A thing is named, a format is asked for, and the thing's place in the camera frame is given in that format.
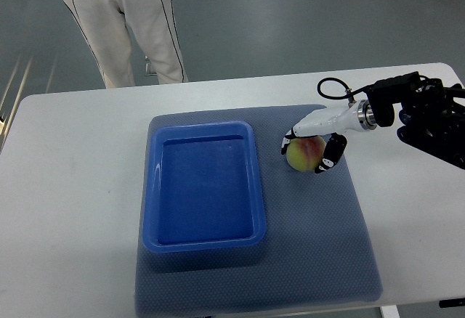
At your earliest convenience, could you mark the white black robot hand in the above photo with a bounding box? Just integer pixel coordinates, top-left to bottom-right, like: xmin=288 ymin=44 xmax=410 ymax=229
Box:
xmin=281 ymin=100 xmax=377 ymax=174

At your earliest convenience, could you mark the yellow red peach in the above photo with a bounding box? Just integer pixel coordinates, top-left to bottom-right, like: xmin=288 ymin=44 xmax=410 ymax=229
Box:
xmin=286 ymin=136 xmax=326 ymax=172

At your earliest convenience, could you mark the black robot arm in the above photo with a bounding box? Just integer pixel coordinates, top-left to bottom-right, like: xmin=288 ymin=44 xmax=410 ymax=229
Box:
xmin=363 ymin=72 xmax=464 ymax=169

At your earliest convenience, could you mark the lower metal floor plate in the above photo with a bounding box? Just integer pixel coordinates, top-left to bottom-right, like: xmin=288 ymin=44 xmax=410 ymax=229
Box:
xmin=145 ymin=62 xmax=157 ymax=76

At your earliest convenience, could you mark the blue-grey textured mat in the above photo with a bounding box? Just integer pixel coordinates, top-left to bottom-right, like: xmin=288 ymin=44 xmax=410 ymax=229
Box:
xmin=135 ymin=105 xmax=382 ymax=317

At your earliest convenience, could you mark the blue plastic tray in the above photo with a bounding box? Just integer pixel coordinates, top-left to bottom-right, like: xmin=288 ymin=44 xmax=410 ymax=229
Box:
xmin=141 ymin=121 xmax=267 ymax=254

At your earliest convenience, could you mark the white table leg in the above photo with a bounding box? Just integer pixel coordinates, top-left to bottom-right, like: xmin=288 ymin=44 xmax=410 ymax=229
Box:
xmin=380 ymin=305 xmax=400 ymax=318

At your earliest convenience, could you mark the person in white trousers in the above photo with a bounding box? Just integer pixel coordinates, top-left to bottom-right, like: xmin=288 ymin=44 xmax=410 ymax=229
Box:
xmin=63 ymin=0 xmax=188 ymax=89

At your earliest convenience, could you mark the black cable loop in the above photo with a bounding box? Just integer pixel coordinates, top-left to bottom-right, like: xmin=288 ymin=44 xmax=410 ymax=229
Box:
xmin=317 ymin=77 xmax=375 ymax=108

